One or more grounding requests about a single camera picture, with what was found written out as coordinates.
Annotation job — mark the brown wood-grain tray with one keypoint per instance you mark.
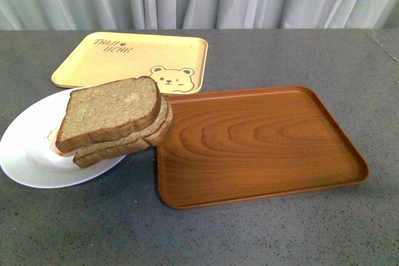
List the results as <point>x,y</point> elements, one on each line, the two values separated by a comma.
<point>241,145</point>

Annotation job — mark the fake fried egg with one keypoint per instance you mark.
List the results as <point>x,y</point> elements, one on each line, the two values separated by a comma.
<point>52,137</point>

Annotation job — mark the yellow bear tray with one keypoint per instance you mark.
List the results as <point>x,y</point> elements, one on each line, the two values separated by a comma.
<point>175,63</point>

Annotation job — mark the bread slice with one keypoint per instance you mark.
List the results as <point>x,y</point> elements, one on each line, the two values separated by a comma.
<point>108,112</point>
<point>153,135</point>

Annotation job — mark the white round plate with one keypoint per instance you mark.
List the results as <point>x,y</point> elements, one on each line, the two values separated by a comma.
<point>25,154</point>

